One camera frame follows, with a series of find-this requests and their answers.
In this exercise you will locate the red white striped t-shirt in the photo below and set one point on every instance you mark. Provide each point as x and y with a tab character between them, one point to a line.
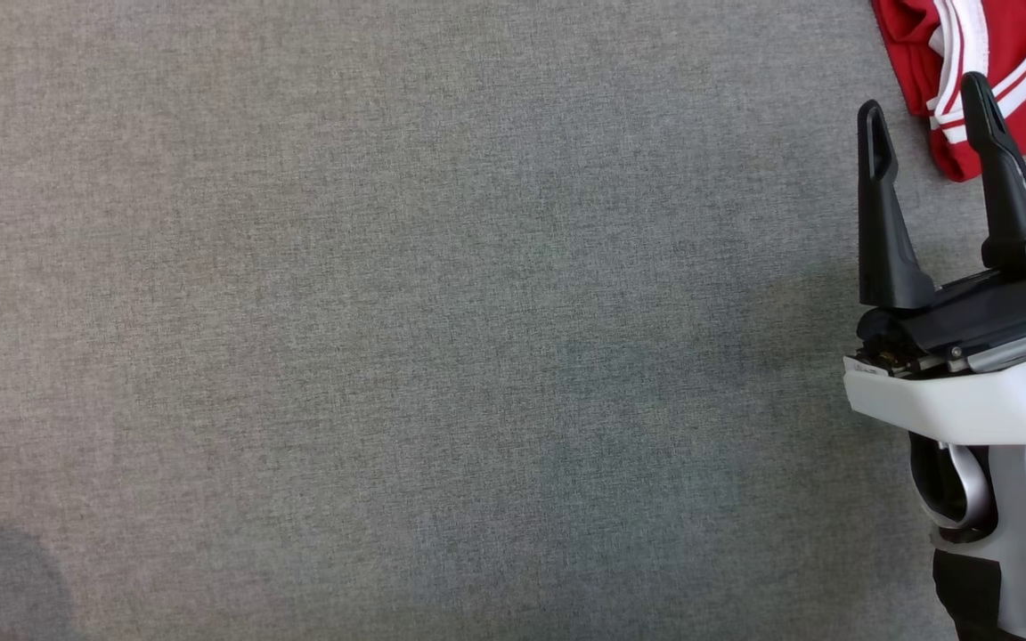
909	44

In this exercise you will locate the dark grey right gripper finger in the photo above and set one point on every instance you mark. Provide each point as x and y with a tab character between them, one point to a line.
887	258
1016	223

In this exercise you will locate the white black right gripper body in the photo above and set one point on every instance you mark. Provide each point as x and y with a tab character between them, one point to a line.
967	401

